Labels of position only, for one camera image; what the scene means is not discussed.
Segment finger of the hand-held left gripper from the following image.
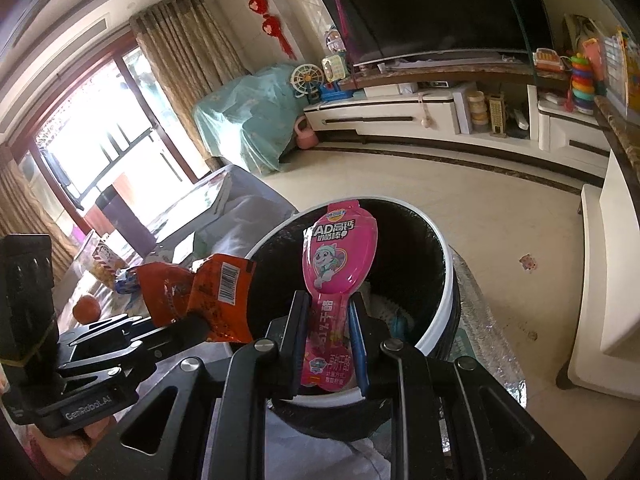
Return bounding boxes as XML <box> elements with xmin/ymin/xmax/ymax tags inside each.
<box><xmin>65</xmin><ymin>312</ymin><xmax>152</xmax><ymax>350</ymax></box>
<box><xmin>56</xmin><ymin>316</ymin><xmax>211</xmax><ymax>402</ymax></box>

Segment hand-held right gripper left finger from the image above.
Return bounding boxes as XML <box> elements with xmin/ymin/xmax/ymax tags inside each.
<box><xmin>65</xmin><ymin>290</ymin><xmax>313</xmax><ymax>480</ymax></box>

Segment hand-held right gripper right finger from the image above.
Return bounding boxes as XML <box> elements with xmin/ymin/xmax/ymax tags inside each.
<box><xmin>347</xmin><ymin>292</ymin><xmax>588</xmax><ymax>480</ymax></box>

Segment white sponge block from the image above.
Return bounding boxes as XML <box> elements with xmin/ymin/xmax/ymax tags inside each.
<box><xmin>367</xmin><ymin>285</ymin><xmax>416</xmax><ymax>323</ymax></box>

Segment orange snack wrapper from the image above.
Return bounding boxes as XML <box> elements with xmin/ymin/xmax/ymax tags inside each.
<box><xmin>136</xmin><ymin>254</ymin><xmax>258</xmax><ymax>345</ymax></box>

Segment pink cheese stick wrapper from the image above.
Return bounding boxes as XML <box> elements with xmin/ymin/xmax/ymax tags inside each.
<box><xmin>299</xmin><ymin>199</ymin><xmax>385</xmax><ymax>392</ymax></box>

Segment black white-rimmed trash bin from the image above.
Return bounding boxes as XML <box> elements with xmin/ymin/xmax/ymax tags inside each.
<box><xmin>227</xmin><ymin>195</ymin><xmax>462</xmax><ymax>441</ymax></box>

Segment person's left hand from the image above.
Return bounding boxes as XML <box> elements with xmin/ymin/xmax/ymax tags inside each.
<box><xmin>47</xmin><ymin>424</ymin><xmax>118</xmax><ymax>478</ymax></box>

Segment orange fruit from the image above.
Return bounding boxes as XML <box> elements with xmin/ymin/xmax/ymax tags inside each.
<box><xmin>72</xmin><ymin>295</ymin><xmax>101</xmax><ymax>325</ymax></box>

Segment blue white wrapper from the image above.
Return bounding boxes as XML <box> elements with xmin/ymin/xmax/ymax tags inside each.
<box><xmin>114</xmin><ymin>267</ymin><xmax>143</xmax><ymax>295</ymax></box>

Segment printed snack box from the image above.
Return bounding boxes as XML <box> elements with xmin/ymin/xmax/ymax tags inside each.
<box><xmin>87</xmin><ymin>240</ymin><xmax>128</xmax><ymax>286</ymax></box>

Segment beige patterned curtain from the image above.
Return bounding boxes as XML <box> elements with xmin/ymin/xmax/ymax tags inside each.
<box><xmin>0</xmin><ymin>145</ymin><xmax>76</xmax><ymax>291</ymax></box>
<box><xmin>129</xmin><ymin>0</ymin><xmax>251</xmax><ymax>181</ymax></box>

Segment dark plastic container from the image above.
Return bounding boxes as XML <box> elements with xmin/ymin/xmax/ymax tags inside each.
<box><xmin>94</xmin><ymin>185</ymin><xmax>132</xmax><ymax>236</ymax></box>

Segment silver foil mat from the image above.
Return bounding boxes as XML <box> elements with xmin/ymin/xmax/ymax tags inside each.
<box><xmin>440</xmin><ymin>245</ymin><xmax>527</xmax><ymax>411</ymax></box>

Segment sliding glass door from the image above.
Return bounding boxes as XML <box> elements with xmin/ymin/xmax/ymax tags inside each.
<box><xmin>0</xmin><ymin>45</ymin><xmax>211</xmax><ymax>246</ymax></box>

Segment pink toy watering can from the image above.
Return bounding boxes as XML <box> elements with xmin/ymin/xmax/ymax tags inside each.
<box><xmin>294</xmin><ymin>116</ymin><xmax>318</xmax><ymax>150</ymax></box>

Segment teal covered furniture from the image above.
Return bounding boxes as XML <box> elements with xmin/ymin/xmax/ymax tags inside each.
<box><xmin>192</xmin><ymin>62</ymin><xmax>313</xmax><ymax>176</ymax></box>

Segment white TV cabinet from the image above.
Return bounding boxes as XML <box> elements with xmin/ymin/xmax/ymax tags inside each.
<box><xmin>302</xmin><ymin>57</ymin><xmax>613</xmax><ymax>178</ymax></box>

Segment blue toy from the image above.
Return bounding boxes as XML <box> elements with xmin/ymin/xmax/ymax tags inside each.
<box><xmin>317</xmin><ymin>85</ymin><xmax>353</xmax><ymax>103</ymax></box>

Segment white small fan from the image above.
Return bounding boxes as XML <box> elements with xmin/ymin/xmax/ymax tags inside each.
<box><xmin>290</xmin><ymin>62</ymin><xmax>326</xmax><ymax>103</ymax></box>

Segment round wooden stacked boxes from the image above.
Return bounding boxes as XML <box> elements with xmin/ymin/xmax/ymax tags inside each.
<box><xmin>467</xmin><ymin>90</ymin><xmax>490</xmax><ymax>133</ymax></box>

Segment wooden rack toy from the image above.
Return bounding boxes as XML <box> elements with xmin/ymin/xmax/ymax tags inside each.
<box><xmin>487</xmin><ymin>92</ymin><xmax>508</xmax><ymax>140</ymax></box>

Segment toy telephone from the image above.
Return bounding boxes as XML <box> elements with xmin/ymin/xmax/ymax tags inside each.
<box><xmin>321</xmin><ymin>55</ymin><xmax>348</xmax><ymax>81</ymax></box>

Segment marble topped white counter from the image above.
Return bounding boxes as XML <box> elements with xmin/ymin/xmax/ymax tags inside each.
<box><xmin>567</xmin><ymin>95</ymin><xmax>640</xmax><ymax>391</ymax></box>

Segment black television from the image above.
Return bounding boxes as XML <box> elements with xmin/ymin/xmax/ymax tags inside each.
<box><xmin>310</xmin><ymin>0</ymin><xmax>556</xmax><ymax>68</ymax></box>

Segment pink plastic toy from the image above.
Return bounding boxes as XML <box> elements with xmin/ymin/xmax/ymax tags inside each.
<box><xmin>580</xmin><ymin>37</ymin><xmax>608</xmax><ymax>96</ymax></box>

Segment clear drawer organizer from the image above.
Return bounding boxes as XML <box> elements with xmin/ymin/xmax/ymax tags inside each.
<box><xmin>600</xmin><ymin>30</ymin><xmax>628</xmax><ymax>101</ymax></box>

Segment beige bag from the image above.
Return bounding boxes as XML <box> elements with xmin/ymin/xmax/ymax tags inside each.
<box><xmin>565</xmin><ymin>12</ymin><xmax>606</xmax><ymax>56</ymax></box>

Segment yellow toy box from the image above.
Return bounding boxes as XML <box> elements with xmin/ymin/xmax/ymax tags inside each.
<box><xmin>617</xmin><ymin>30</ymin><xmax>640</xmax><ymax>106</ymax></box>

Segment red hanging decoration string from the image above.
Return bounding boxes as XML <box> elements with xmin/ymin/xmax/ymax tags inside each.
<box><xmin>226</xmin><ymin>0</ymin><xmax>297</xmax><ymax>58</ymax></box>

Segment rainbow stacking ring toy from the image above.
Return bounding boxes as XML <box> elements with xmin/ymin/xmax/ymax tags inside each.
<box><xmin>567</xmin><ymin>52</ymin><xmax>598</xmax><ymax>116</ymax></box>

